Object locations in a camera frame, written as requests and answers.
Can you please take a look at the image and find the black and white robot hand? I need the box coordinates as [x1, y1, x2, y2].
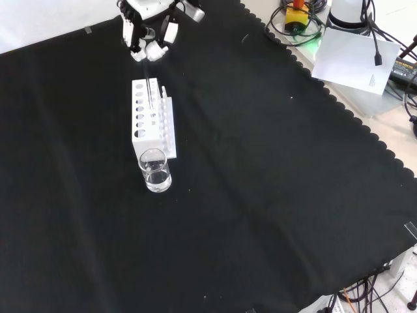
[116, 0, 180, 63]

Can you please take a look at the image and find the white test tube rack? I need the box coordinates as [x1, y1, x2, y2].
[131, 78, 179, 161]

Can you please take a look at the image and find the clear glass beaker with water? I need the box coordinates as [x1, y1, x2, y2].
[138, 148, 173, 194]

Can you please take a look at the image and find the yellow stop button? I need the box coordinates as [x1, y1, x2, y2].
[284, 0, 309, 35]

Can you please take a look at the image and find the black bench cloth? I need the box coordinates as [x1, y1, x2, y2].
[0, 0, 417, 313]

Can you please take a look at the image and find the pale board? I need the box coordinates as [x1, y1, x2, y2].
[311, 26, 401, 97]

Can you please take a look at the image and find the black power adapter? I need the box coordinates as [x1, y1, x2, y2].
[388, 56, 417, 86]

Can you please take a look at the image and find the black tripod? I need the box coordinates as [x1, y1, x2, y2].
[399, 32, 417, 138]

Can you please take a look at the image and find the black cable bundle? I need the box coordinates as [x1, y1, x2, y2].
[264, 0, 328, 46]

